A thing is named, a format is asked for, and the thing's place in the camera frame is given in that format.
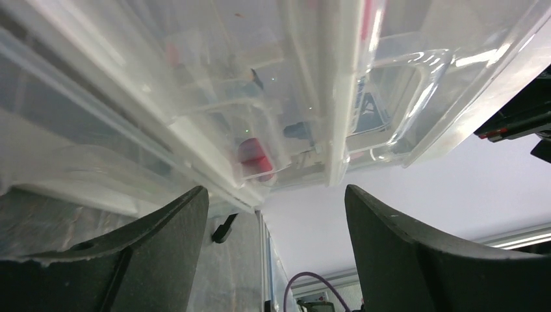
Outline white drawer organizer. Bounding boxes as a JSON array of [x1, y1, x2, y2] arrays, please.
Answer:
[[1, 1, 550, 217]]

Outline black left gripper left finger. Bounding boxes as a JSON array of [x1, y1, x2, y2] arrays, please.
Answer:
[[1, 187, 209, 311]]

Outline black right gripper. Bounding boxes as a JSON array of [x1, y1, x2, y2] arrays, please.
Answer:
[[474, 67, 550, 163]]

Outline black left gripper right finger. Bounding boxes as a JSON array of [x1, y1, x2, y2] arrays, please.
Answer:
[[344, 185, 550, 311]]

